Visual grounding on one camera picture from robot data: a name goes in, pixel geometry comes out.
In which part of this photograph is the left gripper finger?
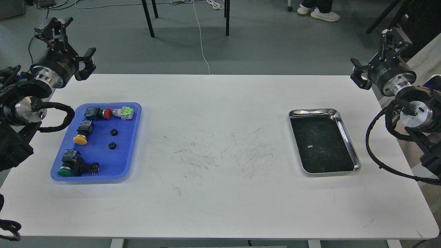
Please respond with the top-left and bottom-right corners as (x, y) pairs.
(74, 48), (96, 81)
(34, 17), (73, 52)

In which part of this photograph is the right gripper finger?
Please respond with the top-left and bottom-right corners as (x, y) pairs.
(351, 58), (374, 91)
(379, 27), (413, 59)

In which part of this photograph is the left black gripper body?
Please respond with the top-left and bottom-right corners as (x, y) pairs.
(30, 48), (79, 89)

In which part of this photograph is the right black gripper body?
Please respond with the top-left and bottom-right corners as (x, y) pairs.
(368, 55), (417, 97)

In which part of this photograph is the black gear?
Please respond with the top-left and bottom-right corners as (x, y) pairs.
(109, 128), (119, 136)
(108, 142), (117, 150)

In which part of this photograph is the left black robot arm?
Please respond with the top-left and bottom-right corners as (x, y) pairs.
(0, 17), (96, 171)

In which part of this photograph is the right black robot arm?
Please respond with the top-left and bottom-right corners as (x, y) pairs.
(351, 27), (441, 186)

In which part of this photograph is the blue plastic tray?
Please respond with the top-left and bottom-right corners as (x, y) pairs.
(50, 102), (142, 183)

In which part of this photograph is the silver metal tray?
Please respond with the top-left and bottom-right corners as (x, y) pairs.
(288, 108), (362, 176)

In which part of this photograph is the right white sneaker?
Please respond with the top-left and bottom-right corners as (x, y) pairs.
(310, 8), (341, 22)

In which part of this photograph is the white sneaker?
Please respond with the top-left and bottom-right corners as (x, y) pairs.
(310, 8), (341, 22)
(297, 5), (315, 15)

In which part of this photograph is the black chair leg left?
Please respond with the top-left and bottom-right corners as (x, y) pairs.
(141, 0), (155, 38)

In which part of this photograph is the black chair leg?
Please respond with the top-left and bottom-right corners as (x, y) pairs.
(141, 0), (155, 38)
(224, 0), (230, 37)

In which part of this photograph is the left white sneaker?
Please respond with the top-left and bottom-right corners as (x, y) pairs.
(297, 5), (315, 15)

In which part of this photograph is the black chair leg right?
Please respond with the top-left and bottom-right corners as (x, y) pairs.
(224, 0), (230, 37)

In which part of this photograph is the black floor cable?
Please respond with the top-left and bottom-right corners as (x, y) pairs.
(28, 7), (50, 66)

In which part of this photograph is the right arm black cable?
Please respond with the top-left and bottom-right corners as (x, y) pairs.
(365, 100), (441, 186)

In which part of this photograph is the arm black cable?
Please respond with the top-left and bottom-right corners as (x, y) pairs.
(31, 96), (75, 133)
(365, 100), (441, 186)

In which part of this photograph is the red push button switch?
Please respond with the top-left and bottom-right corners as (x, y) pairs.
(84, 108), (113, 121)

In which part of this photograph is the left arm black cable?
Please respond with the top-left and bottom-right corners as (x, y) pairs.
(31, 96), (75, 133)

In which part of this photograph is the yellow push button switch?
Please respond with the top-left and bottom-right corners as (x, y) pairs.
(73, 120), (95, 145)

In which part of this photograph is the green grey connector switch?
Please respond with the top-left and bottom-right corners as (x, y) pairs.
(112, 106), (134, 121)

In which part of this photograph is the green push button switch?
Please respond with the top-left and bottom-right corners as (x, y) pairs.
(57, 149), (80, 177)

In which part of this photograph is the black switch module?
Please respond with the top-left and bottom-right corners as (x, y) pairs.
(73, 157), (100, 176)

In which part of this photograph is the white floor cable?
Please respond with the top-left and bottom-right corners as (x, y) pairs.
(193, 0), (211, 75)

